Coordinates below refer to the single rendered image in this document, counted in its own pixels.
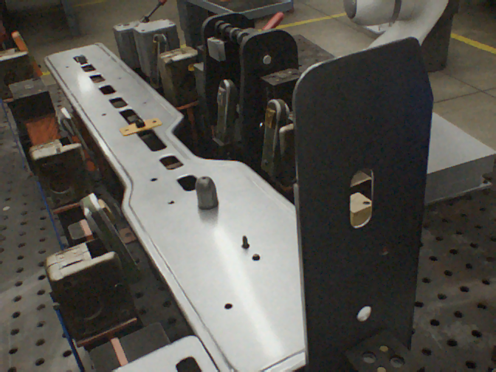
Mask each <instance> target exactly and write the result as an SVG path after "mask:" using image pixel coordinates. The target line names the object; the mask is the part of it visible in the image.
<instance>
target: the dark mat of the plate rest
mask: <svg viewBox="0 0 496 372"><path fill-rule="evenodd" d="M205 1H208V2H210V3H213V4H216V5H218V6H220V7H223V8H225V9H228V10H231V11H233V12H236V13H242V12H245V11H248V10H254V9H258V8H261V7H267V6H270V5H273V4H279V3H282V1H278V0H229V1H220V0H205Z"/></svg>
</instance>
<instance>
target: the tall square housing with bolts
mask: <svg viewBox="0 0 496 372"><path fill-rule="evenodd" d="M132 29H133V32H134V38H135V42H136V45H137V51H138V56H139V62H140V66H141V69H142V72H143V73H144V74H145V75H146V77H147V81H148V84H149V85H150V84H151V83H153V78H154V54H153V53H152V41H153V40H154V35H160V34H163V35H164V36H165V38H166V42H167V43H166V52H169V51H172V50H175V49H181V47H180V40H179V36H178V32H177V28H176V24H175V23H173V22H172V21H169V20H168V19H162V20H158V21H152V22H149V23H146V24H140V25H136V26H133V27H132Z"/></svg>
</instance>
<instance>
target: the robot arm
mask: <svg viewBox="0 0 496 372"><path fill-rule="evenodd" d="M448 1H449V0H342V2H343V6H344V9H345V13H346V15H347V17H349V19H350V20H351V21H352V22H354V23H355V24H358V25H361V26H366V27H369V26H376V25H380V24H386V23H390V22H394V21H395V22H394V24H393V25H392V26H391V27H390V28H389V29H388V30H387V31H386V32H384V33H383V34H382V35H381V36H380V37H378V38H377V39H376V40H375V41H374V42H373V43H372V44H371V45H370V46H369V47H368V48H370V47H374V46H377V45H380V44H384V43H387V42H390V41H395V40H397V39H400V38H405V37H407V36H413V37H415V38H417V39H418V41H419V43H420V46H421V44H422V42H423V40H424V39H425V37H426V36H427V34H428V33H429V31H430V30H431V29H432V28H433V26H434V25H435V23H436V22H437V20H438V19H439V18H440V16H441V14H442V13H443V11H444V9H445V7H446V5H447V3H448Z"/></svg>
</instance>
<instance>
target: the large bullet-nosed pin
mask: <svg viewBox="0 0 496 372"><path fill-rule="evenodd" d="M196 198H197V202H198V206H199V208H201V209H203V210H209V209H212V208H214V207H216V206H217V205H218V197H217V191H216V185H215V183H214V181H213V180H212V179H211V178H210V177H209V176H201V177H199V178H198V179H197V181H196Z"/></svg>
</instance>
